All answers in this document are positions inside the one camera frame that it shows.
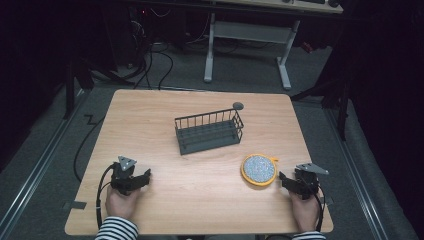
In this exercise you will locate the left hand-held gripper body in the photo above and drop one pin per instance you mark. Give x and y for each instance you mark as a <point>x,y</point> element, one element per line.
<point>122,178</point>

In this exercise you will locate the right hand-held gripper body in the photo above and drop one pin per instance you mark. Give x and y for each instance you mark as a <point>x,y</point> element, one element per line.
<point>308,183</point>

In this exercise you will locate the person's left hand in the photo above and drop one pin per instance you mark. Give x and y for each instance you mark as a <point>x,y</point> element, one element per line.
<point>121,203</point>

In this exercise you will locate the person's right hand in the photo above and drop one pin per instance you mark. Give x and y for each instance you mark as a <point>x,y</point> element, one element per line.
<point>305,211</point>

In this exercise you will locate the grey tape strip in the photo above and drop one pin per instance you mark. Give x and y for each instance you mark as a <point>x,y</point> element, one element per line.
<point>78,205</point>

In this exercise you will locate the dark grey round disc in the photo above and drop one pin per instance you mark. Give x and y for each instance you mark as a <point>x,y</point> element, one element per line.
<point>238,106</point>

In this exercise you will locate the black metal stand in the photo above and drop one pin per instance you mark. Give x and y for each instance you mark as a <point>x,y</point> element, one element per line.
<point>341,100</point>
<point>70,86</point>

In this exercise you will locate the metal floor rail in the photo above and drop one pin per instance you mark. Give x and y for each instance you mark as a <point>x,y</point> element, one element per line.
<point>356,173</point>
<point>33,160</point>

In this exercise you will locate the white metal frame desk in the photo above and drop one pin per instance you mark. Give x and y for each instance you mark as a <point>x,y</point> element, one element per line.
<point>248,31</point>

